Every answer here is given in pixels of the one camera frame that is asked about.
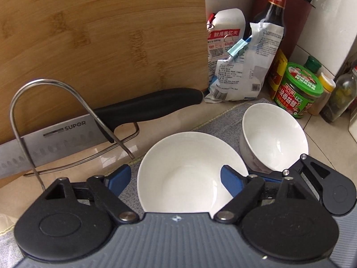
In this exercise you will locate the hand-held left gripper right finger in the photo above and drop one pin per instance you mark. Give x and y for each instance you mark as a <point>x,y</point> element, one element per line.
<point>231,181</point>

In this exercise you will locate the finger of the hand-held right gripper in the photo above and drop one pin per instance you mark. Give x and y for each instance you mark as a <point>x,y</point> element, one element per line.
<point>265,174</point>

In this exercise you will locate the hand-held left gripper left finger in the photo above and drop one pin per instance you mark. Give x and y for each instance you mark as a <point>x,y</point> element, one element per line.
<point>120,180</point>

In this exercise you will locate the white pink-flowered bowl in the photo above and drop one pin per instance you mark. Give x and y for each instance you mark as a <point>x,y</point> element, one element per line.
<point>184,170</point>
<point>274,134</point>

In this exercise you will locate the blue grey checkered towel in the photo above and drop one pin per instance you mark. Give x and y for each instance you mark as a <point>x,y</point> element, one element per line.
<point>223,120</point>

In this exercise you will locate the green-lidded sauce jar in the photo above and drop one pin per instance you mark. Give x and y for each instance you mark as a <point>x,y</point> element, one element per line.
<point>298,92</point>

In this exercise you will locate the red-capped clear bottle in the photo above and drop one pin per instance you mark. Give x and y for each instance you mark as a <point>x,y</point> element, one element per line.
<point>341,97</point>

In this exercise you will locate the yellow-lidded spice jar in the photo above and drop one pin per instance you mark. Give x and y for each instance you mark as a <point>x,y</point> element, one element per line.
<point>323,92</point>

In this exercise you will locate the white clipped paper bag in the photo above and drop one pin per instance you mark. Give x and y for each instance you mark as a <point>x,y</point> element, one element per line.
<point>251,72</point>

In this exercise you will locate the green-capped bottle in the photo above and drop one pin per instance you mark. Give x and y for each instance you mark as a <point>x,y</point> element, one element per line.
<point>312,64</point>

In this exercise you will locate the teal binder clip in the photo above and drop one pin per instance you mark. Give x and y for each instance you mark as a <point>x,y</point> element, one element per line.
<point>237,49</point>

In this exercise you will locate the bamboo cutting board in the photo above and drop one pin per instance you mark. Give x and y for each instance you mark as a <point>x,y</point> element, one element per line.
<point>97,33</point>

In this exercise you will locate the white red-print packet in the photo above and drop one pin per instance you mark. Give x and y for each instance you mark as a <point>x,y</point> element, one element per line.
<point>226,22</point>

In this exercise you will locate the dark brown knife block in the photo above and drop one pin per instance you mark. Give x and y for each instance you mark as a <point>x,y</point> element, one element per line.
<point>299,19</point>

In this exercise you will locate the dark soy sauce bottle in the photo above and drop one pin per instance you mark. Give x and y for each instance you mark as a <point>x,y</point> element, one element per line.
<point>276,8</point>

